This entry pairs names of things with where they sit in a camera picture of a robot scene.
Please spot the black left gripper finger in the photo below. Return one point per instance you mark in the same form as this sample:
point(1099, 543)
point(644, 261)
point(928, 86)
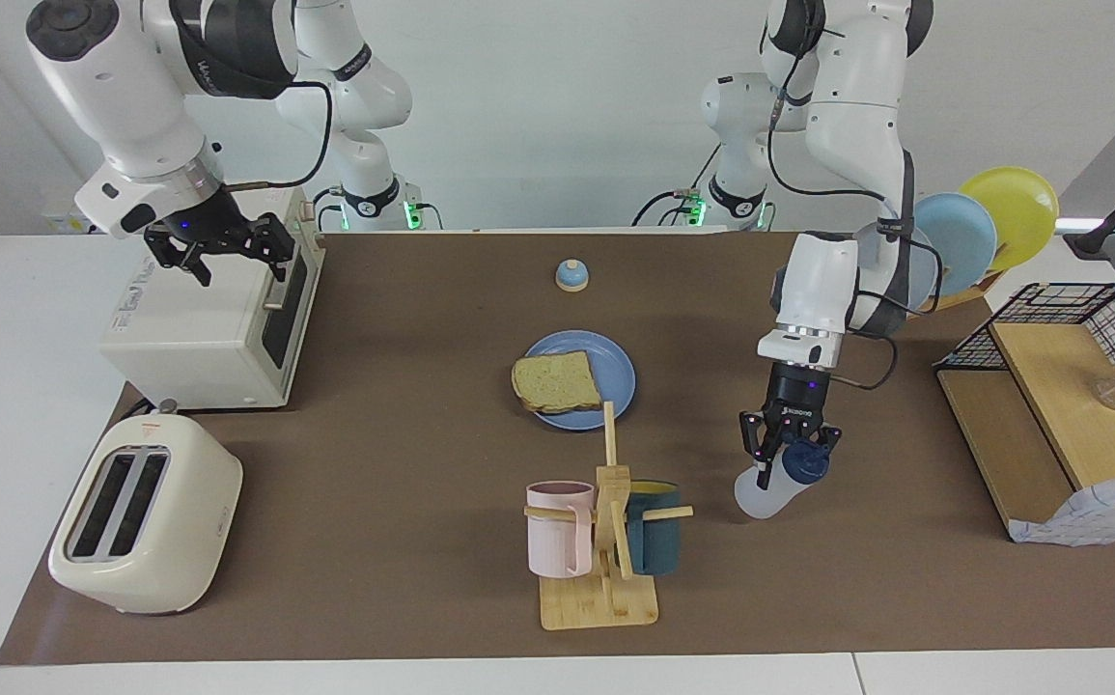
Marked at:
point(822, 442)
point(758, 444)

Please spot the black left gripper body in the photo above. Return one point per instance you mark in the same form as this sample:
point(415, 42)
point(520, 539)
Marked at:
point(800, 396)

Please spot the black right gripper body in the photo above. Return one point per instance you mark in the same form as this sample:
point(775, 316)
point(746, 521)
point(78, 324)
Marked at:
point(195, 227)

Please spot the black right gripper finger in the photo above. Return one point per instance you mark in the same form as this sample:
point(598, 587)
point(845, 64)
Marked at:
point(181, 263)
point(282, 241)

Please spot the white squeeze bottle blue cap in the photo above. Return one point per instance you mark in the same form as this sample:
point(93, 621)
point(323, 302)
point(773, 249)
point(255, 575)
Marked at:
point(765, 502)

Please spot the toasted bread slice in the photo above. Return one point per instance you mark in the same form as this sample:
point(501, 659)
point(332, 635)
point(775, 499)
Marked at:
point(557, 381)

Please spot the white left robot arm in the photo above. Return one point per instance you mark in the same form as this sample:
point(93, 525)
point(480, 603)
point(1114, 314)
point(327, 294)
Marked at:
point(856, 116)

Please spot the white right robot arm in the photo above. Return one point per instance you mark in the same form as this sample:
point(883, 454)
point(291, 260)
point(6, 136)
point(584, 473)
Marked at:
point(113, 87)

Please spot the periwinkle blue plate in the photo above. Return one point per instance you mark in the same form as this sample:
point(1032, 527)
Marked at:
point(615, 376)

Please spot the grey plate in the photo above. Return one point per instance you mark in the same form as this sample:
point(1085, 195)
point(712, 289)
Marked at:
point(866, 232)

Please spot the wooden plate rack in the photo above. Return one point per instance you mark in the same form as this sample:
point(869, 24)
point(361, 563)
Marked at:
point(977, 288)

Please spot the light blue plate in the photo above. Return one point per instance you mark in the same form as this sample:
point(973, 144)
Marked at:
point(962, 236)

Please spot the yellow plate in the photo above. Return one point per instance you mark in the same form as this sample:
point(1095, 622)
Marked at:
point(1016, 208)

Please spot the white toaster oven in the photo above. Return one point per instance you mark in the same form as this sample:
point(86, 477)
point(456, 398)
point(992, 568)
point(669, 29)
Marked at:
point(200, 328)

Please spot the dark green mug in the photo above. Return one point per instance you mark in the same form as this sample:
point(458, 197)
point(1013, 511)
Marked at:
point(658, 545)

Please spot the pink mug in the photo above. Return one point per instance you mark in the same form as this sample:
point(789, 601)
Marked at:
point(557, 541)

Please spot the bamboo mug rack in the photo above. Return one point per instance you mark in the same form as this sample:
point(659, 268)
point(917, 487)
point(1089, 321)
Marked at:
point(596, 603)

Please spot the wooden shelf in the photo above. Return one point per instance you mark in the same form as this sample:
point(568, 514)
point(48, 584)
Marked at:
point(1059, 405)

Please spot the small blue jar wooden knob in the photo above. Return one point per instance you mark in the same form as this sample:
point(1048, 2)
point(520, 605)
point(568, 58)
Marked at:
point(571, 278)

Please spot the cream two-slot toaster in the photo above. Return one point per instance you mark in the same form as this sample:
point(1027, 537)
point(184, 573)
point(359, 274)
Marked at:
point(190, 521)

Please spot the white patterned cloth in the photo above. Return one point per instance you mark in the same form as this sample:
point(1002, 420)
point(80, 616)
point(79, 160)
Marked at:
point(1098, 512)

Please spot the brown table mat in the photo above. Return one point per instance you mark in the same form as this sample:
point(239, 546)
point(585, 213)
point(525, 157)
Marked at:
point(374, 531)

